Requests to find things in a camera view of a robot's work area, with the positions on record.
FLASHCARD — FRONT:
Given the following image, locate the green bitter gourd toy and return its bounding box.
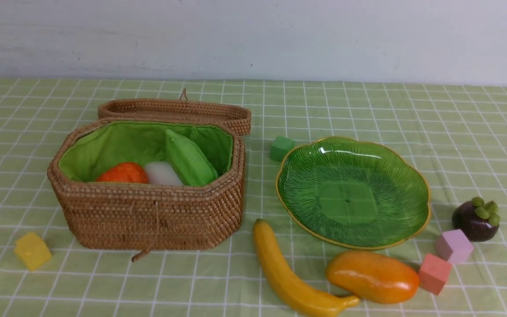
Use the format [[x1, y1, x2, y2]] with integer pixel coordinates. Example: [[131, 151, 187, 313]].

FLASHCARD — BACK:
[[165, 129, 219, 187]]

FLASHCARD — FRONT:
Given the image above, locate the green foam cube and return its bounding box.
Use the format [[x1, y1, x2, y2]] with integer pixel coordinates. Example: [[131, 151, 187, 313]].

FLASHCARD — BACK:
[[269, 135, 296, 162]]

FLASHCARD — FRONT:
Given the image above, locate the purple mangosteen toy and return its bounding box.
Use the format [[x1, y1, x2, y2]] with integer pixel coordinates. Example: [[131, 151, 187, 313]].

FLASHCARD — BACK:
[[452, 196, 500, 242]]

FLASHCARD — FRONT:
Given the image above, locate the green glass leaf plate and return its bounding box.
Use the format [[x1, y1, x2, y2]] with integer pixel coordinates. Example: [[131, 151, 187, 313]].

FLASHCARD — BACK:
[[275, 136, 432, 251]]

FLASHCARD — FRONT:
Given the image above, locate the salmon pink foam cube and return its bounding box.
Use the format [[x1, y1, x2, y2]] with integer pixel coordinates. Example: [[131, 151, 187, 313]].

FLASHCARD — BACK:
[[418, 253, 452, 295]]

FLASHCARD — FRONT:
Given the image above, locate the yellow foam cube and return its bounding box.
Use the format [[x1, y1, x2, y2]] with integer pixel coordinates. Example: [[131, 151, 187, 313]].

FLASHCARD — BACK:
[[14, 232, 52, 271]]

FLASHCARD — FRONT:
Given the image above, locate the green checkered tablecloth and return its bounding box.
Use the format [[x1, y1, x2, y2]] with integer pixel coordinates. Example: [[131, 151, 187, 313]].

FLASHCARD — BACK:
[[0, 78, 507, 317]]

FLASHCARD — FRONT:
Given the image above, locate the pink-purple foam cube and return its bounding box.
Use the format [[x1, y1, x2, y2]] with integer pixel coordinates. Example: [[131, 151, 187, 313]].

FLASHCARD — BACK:
[[434, 229, 474, 264]]

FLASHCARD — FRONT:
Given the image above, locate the orange pumpkin toy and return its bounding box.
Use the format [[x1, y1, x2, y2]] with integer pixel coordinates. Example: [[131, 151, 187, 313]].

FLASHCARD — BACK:
[[96, 161, 148, 183]]

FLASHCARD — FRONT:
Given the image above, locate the orange mango toy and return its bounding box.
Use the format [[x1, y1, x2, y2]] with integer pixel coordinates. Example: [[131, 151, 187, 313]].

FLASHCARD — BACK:
[[326, 251, 420, 304]]

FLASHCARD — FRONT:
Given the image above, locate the woven rattan basket lid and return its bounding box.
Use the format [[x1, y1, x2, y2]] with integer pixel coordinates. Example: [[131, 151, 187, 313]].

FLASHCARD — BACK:
[[97, 89, 251, 135]]

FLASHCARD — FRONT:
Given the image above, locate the yellow banana toy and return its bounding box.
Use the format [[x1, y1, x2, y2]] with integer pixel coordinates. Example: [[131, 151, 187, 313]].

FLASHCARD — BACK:
[[252, 219, 360, 317]]

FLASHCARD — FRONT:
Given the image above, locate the woven rattan basket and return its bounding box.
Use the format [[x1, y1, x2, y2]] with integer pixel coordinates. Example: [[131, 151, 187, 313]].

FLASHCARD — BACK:
[[48, 117, 246, 251]]

